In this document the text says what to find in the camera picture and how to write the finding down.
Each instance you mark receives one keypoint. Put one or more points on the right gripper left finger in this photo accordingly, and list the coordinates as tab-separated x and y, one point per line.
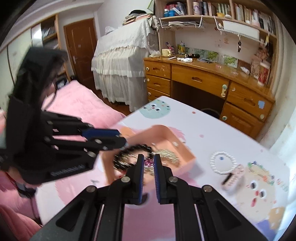
97	213

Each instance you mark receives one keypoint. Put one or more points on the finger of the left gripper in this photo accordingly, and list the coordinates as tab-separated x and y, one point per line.
101	143
101	133

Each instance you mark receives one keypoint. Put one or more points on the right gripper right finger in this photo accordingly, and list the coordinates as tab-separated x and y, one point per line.
200	213

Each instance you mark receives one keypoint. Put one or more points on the pink plastic tray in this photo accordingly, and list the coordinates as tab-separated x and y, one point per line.
158	137

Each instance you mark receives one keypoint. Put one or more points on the gold rhinestone jewelry cluster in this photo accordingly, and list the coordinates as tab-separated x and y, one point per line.
168	158

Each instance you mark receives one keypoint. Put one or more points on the pink smart watch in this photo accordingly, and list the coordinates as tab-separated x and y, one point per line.
233	178

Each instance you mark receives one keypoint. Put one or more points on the cartoon printed tablecloth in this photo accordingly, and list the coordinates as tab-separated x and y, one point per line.
261	197

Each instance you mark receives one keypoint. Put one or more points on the pink fleece blanket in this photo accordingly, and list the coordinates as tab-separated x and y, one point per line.
18	213

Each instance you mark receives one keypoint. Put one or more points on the white lace cover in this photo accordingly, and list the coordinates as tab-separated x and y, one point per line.
118	63

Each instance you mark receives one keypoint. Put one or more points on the brown wooden door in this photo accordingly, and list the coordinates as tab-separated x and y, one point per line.
81	43

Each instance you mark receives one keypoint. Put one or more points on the cream ceramic mug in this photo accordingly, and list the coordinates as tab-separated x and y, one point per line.
167	53

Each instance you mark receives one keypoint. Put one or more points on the wooden desk with drawers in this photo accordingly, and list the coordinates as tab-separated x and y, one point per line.
223	92

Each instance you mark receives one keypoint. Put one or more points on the red patterned paper cup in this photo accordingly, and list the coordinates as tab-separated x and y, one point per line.
264	70

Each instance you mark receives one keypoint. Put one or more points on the wooden bookshelf with books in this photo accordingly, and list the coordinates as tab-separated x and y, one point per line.
226	22

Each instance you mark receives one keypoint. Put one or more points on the white wire basket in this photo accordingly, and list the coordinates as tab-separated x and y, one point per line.
181	22

